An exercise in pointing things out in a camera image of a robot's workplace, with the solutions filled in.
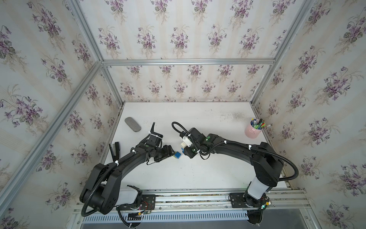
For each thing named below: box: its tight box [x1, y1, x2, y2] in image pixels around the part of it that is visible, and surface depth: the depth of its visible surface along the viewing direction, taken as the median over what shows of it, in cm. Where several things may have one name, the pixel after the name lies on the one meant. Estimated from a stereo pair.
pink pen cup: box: [244, 120, 264, 139], surface depth 95 cm
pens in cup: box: [250, 118, 266, 130], surface depth 96 cm
